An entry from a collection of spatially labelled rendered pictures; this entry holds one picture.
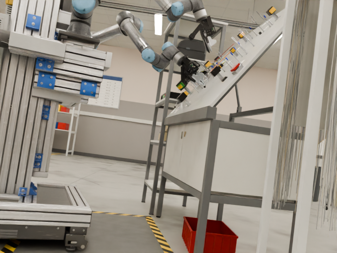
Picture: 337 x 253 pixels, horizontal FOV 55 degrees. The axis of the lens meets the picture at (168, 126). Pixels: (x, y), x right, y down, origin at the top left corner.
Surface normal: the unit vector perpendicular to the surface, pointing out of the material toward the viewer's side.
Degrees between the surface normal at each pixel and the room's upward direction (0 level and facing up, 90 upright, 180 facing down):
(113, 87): 90
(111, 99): 90
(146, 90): 90
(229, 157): 90
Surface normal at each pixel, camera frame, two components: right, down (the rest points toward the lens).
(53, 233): 0.37, 0.00
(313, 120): 0.04, -0.05
